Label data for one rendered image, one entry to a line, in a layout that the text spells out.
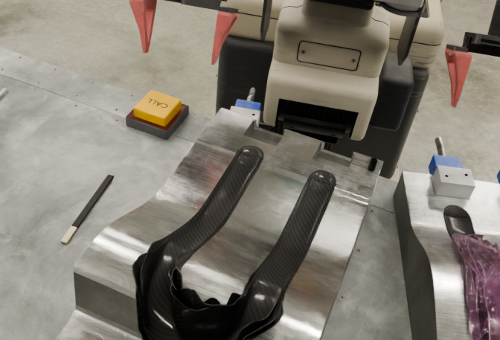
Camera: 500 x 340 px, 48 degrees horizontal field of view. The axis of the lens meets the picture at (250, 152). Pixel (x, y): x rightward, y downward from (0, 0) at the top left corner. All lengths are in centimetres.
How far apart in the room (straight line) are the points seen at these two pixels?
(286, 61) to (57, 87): 44
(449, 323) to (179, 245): 31
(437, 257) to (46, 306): 48
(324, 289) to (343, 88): 58
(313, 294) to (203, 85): 191
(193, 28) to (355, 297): 223
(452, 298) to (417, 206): 18
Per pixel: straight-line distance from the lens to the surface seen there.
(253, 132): 87
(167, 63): 259
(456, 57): 77
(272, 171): 79
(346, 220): 75
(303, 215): 75
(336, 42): 111
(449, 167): 88
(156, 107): 96
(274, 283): 63
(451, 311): 70
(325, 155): 85
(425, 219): 83
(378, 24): 116
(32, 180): 91
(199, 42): 276
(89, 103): 104
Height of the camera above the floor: 143
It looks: 42 degrees down
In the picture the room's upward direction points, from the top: 7 degrees clockwise
